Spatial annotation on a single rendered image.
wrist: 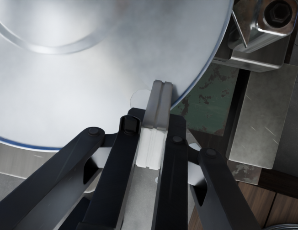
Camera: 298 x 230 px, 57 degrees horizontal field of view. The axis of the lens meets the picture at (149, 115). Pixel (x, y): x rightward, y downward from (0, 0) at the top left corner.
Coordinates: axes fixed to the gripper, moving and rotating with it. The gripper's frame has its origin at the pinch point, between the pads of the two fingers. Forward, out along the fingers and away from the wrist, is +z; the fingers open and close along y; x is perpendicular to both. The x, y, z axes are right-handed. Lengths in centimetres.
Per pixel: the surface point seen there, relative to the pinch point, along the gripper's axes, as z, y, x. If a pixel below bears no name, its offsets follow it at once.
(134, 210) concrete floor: 56, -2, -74
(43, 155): 1.4, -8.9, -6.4
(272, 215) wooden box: 33, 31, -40
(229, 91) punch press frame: 17.4, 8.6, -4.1
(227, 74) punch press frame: 18.2, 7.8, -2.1
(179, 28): 6.4, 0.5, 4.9
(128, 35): 5.9, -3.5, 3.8
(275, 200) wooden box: 35, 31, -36
